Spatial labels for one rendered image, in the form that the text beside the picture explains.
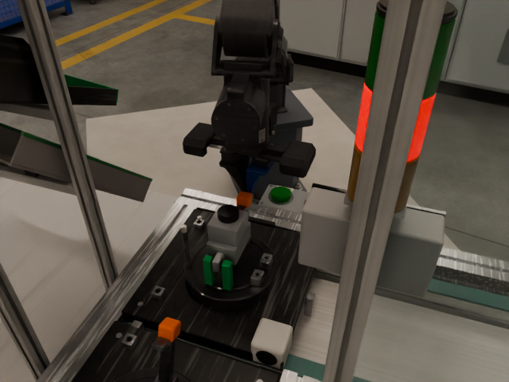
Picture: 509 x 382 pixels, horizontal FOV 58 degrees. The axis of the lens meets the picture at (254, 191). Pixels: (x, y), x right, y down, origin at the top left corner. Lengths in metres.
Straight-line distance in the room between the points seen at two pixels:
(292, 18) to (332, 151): 2.70
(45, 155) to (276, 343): 0.38
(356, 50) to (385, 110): 3.40
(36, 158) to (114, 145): 0.63
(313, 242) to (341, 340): 0.10
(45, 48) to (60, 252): 0.50
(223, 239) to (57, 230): 0.48
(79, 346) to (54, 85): 0.34
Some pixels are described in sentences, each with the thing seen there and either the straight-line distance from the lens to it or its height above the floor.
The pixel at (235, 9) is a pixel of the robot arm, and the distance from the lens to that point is 0.57.
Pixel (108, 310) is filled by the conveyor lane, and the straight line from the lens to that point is 0.72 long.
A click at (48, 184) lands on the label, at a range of 0.71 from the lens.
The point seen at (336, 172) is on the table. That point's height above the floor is 0.86.
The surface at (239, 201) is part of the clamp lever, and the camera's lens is 0.68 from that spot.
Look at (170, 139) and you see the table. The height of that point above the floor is 0.86.
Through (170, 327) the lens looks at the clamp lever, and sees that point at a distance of 0.53.
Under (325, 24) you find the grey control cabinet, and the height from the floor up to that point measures 0.37.
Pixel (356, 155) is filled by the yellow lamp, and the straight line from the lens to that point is 0.36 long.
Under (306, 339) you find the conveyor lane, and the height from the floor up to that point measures 0.92.
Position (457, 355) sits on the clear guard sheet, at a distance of 0.48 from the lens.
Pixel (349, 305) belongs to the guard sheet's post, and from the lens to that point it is 0.44.
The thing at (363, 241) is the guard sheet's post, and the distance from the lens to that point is 0.38.
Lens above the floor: 1.50
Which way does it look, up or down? 38 degrees down
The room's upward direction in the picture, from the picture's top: straight up
